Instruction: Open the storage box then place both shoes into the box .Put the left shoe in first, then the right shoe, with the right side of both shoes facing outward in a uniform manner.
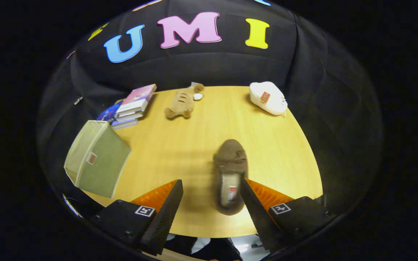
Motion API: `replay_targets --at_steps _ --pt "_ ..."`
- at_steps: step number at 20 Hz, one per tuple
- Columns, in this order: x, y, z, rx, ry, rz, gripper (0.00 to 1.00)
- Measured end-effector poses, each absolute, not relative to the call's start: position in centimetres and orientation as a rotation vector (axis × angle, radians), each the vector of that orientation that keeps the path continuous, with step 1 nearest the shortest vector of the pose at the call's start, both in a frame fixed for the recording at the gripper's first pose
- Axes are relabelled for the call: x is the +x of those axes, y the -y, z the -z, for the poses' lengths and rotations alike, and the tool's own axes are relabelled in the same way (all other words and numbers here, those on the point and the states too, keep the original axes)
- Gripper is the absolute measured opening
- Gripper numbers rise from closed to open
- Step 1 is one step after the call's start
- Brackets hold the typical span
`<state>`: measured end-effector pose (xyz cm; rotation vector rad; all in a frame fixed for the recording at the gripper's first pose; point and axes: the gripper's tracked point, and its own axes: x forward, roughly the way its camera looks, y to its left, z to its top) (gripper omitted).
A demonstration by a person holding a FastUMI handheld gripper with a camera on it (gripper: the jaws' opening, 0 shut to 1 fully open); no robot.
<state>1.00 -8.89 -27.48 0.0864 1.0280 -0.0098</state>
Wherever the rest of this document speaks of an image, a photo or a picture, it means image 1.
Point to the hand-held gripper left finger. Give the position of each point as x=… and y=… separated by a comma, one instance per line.
x=163, y=224

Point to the grey cover book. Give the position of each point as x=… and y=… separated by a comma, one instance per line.
x=129, y=116

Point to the person's dark clothing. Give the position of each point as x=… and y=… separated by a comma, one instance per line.
x=212, y=252

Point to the pink cover book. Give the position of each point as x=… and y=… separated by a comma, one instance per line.
x=140, y=95

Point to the brown fuzzy shoe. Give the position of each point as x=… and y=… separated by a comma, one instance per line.
x=230, y=156

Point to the green fabric storage box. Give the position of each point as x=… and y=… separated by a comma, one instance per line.
x=103, y=170

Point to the tan plush toy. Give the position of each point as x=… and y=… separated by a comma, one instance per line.
x=181, y=103

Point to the white plush toy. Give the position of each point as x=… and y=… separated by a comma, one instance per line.
x=276, y=103

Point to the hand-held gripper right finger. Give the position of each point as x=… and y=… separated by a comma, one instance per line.
x=258, y=221

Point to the light blue cover book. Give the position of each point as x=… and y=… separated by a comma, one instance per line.
x=125, y=125

